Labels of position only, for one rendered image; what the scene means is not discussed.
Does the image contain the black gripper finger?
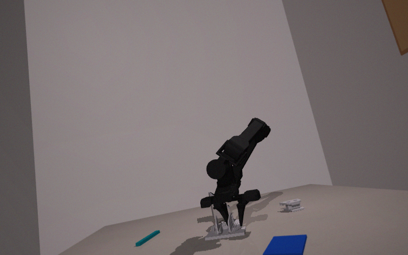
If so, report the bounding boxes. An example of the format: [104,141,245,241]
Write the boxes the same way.
[236,202,249,226]
[213,203,229,225]

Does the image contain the teal rectangular bar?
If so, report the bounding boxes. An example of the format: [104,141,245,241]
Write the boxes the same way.
[136,230,160,246]

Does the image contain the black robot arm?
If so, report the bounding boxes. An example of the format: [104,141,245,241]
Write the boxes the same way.
[206,118,271,203]

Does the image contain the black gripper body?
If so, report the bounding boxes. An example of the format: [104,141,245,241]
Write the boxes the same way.
[200,175,261,208]

